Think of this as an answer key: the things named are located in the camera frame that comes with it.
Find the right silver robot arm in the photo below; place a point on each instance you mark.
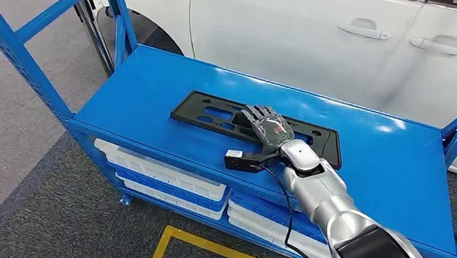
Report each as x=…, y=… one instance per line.
x=323, y=197

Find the white car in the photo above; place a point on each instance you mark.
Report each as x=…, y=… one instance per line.
x=285, y=32

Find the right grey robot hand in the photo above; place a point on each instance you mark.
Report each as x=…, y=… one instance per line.
x=273, y=130

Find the yellow tape floor square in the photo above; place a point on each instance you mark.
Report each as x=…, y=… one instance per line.
x=220, y=249

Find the black plastic frame part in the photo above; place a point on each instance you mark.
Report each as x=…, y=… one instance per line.
x=196, y=114

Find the blue metal shelf rack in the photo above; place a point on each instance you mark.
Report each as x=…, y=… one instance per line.
x=174, y=75

